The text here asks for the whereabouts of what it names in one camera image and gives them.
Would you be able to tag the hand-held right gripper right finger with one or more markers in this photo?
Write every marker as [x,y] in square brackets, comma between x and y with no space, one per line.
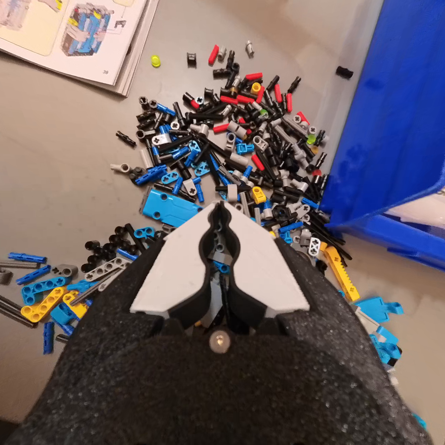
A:
[271,274]

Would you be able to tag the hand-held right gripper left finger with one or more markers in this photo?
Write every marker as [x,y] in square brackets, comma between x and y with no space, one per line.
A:
[173,274]

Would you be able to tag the pile of building pieces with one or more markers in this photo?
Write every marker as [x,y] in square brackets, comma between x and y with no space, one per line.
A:
[170,208]

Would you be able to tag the blue plastic bin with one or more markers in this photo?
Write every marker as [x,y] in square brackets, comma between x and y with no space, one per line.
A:
[399,104]

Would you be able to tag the green round stud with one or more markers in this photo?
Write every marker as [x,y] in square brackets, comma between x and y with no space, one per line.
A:
[155,61]

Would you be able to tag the open instruction booklet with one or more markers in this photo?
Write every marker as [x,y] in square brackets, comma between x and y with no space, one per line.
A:
[34,34]

